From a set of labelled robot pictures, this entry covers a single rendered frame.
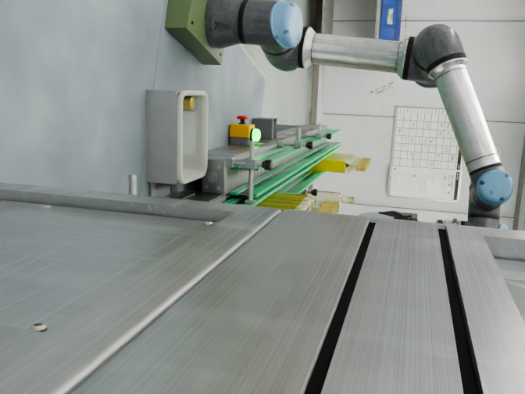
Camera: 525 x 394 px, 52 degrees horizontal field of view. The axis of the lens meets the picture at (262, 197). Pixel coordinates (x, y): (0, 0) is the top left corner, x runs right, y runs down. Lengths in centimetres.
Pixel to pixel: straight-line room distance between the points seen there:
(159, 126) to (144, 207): 75
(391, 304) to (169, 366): 14
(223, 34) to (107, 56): 42
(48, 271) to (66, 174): 67
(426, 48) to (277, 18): 38
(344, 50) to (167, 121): 54
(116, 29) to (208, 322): 98
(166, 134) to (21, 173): 44
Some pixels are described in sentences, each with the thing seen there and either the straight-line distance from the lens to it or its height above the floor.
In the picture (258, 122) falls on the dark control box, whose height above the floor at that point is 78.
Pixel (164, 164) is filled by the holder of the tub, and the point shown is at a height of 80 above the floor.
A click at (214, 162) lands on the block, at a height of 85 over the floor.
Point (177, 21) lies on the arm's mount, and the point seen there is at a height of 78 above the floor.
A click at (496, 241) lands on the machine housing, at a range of 52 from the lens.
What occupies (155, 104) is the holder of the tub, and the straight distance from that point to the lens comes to 132.
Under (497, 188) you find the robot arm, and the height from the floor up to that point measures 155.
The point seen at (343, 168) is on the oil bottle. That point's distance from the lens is 260.
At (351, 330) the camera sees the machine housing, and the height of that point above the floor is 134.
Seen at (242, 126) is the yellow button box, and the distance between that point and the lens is 187.
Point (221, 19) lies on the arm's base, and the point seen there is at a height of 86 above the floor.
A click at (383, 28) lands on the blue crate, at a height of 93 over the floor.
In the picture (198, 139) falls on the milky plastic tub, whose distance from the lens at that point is 145.
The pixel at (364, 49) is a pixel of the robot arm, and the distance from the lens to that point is 155.
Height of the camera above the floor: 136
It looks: 15 degrees down
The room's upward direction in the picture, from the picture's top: 95 degrees clockwise
